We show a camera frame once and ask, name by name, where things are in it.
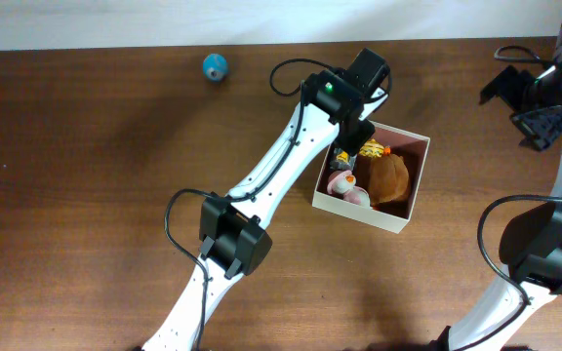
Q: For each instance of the pink white duck toy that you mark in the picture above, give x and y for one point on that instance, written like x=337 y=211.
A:
x=343 y=183

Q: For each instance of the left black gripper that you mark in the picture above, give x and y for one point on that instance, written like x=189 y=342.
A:
x=354 y=135

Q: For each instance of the white cardboard box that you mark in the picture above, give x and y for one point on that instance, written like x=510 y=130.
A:
x=392 y=217

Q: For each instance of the grey red toy truck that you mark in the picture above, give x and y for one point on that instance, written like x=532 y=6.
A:
x=342 y=161

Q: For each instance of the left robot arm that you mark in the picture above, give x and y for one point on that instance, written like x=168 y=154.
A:
x=333 y=110

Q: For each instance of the brown plush bear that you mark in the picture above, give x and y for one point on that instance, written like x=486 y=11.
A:
x=389 y=179

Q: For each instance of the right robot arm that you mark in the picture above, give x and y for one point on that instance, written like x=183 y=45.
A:
x=529 y=272

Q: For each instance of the yellow round plastic toy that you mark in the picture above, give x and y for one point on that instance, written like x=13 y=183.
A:
x=373 y=149

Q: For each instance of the blue ball toy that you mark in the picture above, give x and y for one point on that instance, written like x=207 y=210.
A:
x=215 y=67

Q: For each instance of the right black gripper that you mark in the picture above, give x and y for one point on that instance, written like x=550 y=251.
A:
x=528 y=104

